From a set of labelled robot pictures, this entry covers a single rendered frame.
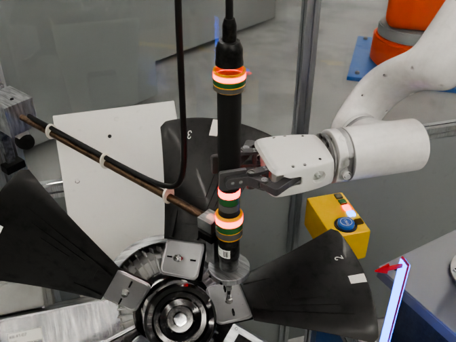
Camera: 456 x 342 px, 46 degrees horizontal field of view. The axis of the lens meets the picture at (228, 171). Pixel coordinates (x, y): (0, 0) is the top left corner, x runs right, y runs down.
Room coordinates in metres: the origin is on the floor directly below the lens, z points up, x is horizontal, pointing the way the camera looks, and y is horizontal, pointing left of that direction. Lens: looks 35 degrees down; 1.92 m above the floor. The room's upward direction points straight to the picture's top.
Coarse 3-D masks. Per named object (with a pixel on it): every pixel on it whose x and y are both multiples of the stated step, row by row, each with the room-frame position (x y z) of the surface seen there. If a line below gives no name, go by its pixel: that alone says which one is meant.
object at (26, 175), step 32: (0, 192) 0.69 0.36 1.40; (32, 192) 0.68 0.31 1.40; (0, 224) 0.67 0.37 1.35; (32, 224) 0.66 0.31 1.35; (64, 224) 0.66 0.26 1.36; (32, 256) 0.65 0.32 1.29; (64, 256) 0.65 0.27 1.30; (96, 256) 0.64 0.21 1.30; (64, 288) 0.65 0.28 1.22; (96, 288) 0.64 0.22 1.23
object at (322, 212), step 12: (312, 204) 1.07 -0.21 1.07; (324, 204) 1.07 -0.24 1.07; (336, 204) 1.07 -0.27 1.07; (312, 216) 1.05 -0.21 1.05; (324, 216) 1.02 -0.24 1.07; (336, 216) 1.02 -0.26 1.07; (348, 216) 1.02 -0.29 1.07; (312, 228) 1.05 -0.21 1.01; (324, 228) 0.98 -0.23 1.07; (336, 228) 0.98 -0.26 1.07; (360, 228) 0.98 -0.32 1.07; (348, 240) 0.95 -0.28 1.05; (360, 240) 0.96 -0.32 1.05; (360, 252) 0.96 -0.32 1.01
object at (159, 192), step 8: (24, 120) 1.00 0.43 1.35; (32, 120) 0.99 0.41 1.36; (40, 128) 0.97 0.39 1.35; (56, 136) 0.93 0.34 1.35; (64, 144) 0.91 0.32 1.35; (72, 144) 0.90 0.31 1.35; (80, 152) 0.88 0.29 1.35; (88, 152) 0.87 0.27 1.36; (96, 160) 0.85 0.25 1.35; (112, 168) 0.82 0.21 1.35; (120, 168) 0.82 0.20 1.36; (128, 176) 0.79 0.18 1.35; (144, 184) 0.77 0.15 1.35; (152, 192) 0.76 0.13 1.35; (160, 192) 0.74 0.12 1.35; (168, 200) 0.73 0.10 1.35; (176, 200) 0.72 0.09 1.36; (184, 208) 0.71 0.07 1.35; (192, 208) 0.70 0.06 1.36
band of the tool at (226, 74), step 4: (216, 68) 0.67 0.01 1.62; (220, 68) 0.67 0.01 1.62; (240, 68) 0.67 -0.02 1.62; (244, 68) 0.66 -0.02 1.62; (216, 72) 0.64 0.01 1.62; (220, 72) 0.67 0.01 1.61; (224, 72) 0.67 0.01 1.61; (228, 72) 0.67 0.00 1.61; (232, 72) 0.67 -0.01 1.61; (236, 72) 0.67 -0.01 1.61; (240, 72) 0.67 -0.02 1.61; (244, 72) 0.64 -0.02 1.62; (220, 76) 0.63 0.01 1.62; (224, 76) 0.63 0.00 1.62; (228, 76) 0.63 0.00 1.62; (232, 76) 0.63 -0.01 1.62; (236, 76) 0.63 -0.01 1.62; (240, 76) 0.64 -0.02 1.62; (220, 88) 0.64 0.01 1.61; (236, 88) 0.63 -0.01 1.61
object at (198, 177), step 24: (192, 120) 0.88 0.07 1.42; (168, 144) 0.86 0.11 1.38; (192, 144) 0.84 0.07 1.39; (216, 144) 0.83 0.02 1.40; (168, 168) 0.83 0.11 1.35; (192, 168) 0.81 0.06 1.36; (192, 192) 0.77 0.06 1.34; (216, 192) 0.75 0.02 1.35; (240, 192) 0.74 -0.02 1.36; (168, 216) 0.76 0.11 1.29; (192, 216) 0.73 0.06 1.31; (192, 240) 0.70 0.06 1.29
